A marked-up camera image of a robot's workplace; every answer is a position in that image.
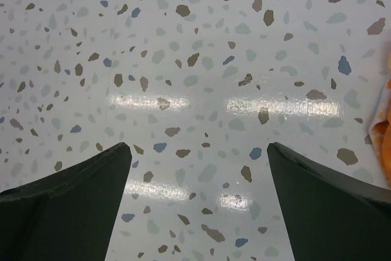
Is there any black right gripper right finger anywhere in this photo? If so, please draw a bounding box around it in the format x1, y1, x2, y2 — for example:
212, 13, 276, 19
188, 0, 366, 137
267, 142, 390, 260

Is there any orange tie-dye folded shirt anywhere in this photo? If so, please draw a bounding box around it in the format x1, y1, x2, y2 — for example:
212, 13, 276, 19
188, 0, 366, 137
369, 54, 390, 186

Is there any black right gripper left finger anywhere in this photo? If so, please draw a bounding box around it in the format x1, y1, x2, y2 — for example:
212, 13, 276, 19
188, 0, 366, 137
1, 142, 132, 260

